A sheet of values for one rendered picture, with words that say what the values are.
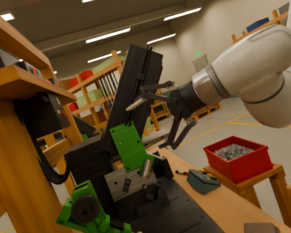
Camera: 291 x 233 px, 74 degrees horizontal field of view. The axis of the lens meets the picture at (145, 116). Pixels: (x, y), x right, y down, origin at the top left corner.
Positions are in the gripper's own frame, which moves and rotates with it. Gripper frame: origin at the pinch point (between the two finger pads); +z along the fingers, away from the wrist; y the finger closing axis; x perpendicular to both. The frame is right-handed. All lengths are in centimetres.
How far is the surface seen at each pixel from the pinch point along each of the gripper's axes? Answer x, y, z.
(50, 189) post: 11.0, -3.5, 38.5
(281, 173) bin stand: -60, -49, -21
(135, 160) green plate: -19.4, -9.4, 23.1
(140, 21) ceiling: -684, 443, 198
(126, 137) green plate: -20.5, 1.5, 22.4
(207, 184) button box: -25.6, -31.1, 1.2
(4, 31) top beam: 0, 69, 40
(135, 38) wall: -848, 494, 318
